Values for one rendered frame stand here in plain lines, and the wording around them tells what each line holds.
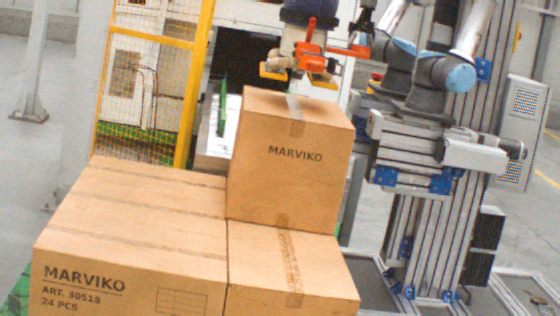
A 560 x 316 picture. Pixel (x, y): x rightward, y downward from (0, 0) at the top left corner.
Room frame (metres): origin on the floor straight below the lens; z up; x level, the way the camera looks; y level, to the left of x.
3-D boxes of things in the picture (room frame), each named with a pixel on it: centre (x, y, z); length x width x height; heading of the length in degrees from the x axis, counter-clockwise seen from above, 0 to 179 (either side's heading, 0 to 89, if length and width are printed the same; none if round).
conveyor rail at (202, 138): (4.52, 0.44, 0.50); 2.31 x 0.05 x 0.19; 6
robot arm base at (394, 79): (3.43, -0.47, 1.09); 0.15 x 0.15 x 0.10
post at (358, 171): (4.02, -0.45, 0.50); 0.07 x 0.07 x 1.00; 6
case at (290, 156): (3.02, -0.04, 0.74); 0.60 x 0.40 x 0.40; 4
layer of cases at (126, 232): (2.69, 0.22, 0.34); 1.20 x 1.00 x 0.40; 6
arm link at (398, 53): (3.43, -0.47, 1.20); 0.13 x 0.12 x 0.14; 64
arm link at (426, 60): (2.93, -0.53, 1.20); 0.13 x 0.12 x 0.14; 32
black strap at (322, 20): (3.03, -0.03, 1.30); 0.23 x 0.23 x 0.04
